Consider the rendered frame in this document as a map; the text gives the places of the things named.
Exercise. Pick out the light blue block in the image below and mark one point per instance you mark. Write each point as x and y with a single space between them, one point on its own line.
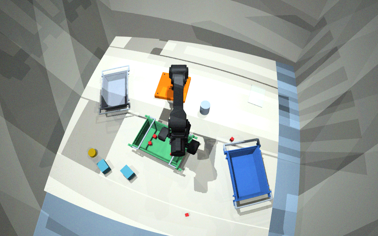
103 166
127 172

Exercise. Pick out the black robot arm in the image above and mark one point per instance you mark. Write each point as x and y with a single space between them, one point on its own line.
178 122

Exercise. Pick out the green plastic tray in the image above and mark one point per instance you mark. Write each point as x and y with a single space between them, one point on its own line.
158 149

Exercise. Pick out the yellow short cylinder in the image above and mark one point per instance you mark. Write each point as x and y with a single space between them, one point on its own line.
92 152

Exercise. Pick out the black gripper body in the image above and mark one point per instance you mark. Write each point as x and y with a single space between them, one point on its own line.
192 147

